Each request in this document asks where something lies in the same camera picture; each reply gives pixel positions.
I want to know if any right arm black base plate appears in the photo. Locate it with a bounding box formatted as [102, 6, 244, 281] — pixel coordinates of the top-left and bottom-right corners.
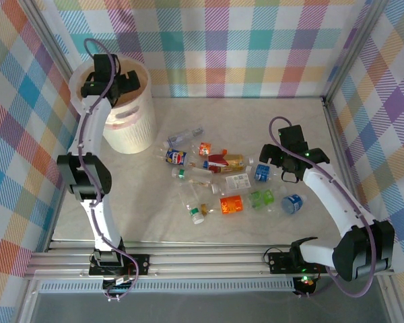
[267, 250, 331, 275]

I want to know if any aluminium frame rail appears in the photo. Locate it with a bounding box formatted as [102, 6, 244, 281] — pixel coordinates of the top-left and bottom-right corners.
[23, 240, 397, 280]

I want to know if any clear bottle white label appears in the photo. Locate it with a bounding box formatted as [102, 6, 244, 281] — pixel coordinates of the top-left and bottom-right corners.
[211, 172, 253, 196]

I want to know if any clear bottle grey-blue label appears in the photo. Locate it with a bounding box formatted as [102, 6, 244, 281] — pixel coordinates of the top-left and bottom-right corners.
[164, 124, 205, 149]

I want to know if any clear bottle green band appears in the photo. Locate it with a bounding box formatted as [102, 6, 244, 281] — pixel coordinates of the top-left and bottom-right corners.
[171, 167, 216, 182]

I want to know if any crushed clear bottle brown residue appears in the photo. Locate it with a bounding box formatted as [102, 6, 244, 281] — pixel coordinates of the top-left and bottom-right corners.
[187, 177, 212, 189]

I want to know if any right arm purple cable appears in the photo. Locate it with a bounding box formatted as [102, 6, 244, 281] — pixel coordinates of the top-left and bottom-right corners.
[268, 116, 380, 299]

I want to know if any clear bottle green white cap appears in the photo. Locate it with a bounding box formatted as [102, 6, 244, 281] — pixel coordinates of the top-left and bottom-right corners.
[178, 184, 205, 225]

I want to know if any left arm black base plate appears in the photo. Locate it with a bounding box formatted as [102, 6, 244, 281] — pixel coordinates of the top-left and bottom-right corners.
[88, 254, 150, 278]

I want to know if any clear bottle orange NFC label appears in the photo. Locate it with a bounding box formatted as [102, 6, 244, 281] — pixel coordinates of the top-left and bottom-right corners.
[201, 194, 245, 217]

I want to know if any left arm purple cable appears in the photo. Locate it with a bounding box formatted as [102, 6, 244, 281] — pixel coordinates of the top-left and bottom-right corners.
[77, 38, 144, 302]

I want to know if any aluminium frame post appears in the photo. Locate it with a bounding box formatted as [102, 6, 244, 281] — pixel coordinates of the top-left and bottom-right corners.
[20, 0, 88, 252]
[321, 0, 389, 248]

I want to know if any clear bottle green label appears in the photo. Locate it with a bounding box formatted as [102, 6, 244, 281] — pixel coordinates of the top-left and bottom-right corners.
[244, 186, 287, 213]

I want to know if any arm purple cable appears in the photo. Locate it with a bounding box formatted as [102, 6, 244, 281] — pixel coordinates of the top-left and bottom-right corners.
[268, 116, 380, 299]
[77, 38, 144, 302]

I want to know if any round blue label bottle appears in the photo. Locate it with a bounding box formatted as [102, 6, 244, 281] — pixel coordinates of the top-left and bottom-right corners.
[280, 193, 307, 215]

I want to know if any red label tea bottle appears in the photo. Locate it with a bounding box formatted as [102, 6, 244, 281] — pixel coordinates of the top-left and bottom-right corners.
[203, 149, 256, 175]

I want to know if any slotted grey cable duct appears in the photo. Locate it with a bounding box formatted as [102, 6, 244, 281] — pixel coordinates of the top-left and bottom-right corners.
[40, 281, 296, 293]

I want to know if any translucent white plastic bin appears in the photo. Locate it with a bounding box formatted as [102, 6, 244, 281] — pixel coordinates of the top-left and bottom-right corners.
[68, 57, 157, 155]

